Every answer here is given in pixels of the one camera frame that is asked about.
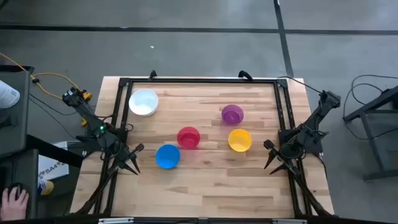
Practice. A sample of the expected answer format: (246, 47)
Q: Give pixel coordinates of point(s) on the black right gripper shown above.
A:
(290, 152)

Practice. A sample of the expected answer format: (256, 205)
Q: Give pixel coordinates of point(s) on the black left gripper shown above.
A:
(122, 154)

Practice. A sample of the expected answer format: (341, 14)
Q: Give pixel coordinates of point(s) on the blue plastic bowl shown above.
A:
(168, 156)

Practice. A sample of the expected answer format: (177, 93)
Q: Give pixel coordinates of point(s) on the yellow plastic bowl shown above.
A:
(239, 140)

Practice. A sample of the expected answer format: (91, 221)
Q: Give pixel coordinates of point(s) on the white plastic bowl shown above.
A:
(143, 102)

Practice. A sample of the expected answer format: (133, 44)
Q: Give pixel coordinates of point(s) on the red plastic bowl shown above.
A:
(188, 137)

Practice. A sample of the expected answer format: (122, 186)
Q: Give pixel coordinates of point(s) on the purple plastic bowl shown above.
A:
(232, 114)

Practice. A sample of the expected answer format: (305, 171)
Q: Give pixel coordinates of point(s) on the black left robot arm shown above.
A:
(91, 118)

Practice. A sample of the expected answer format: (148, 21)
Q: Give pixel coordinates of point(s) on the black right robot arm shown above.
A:
(314, 116)

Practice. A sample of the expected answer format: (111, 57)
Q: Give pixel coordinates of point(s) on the black bar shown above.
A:
(53, 152)

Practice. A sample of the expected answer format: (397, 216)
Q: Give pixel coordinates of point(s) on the white cardboard box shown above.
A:
(51, 169)

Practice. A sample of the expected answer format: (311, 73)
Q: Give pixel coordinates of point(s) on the yellow white shoe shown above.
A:
(46, 188)

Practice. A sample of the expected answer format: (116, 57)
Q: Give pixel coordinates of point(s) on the black clamp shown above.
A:
(245, 75)
(152, 74)

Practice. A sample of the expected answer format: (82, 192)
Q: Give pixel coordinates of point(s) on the dark grey desk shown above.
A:
(31, 174)

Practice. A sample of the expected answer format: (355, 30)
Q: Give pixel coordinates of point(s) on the black metal stand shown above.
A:
(370, 105)

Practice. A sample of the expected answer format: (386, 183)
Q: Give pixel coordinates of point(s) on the black computer mouse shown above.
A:
(17, 186)

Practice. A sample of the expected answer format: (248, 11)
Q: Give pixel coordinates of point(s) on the dark grey panel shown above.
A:
(15, 130)

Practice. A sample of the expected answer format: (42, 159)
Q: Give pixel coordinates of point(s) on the person's hand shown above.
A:
(14, 207)

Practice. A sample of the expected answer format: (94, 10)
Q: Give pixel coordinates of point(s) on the white printed container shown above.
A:
(7, 95)

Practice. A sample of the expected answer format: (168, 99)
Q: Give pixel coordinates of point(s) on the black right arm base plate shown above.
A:
(315, 148)

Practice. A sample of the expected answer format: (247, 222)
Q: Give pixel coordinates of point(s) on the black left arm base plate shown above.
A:
(88, 143)

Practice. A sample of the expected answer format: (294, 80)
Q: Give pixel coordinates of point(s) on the silver bracket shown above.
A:
(289, 221)
(115, 221)

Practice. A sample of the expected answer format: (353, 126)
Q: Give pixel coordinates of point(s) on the black aluminium frame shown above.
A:
(202, 80)

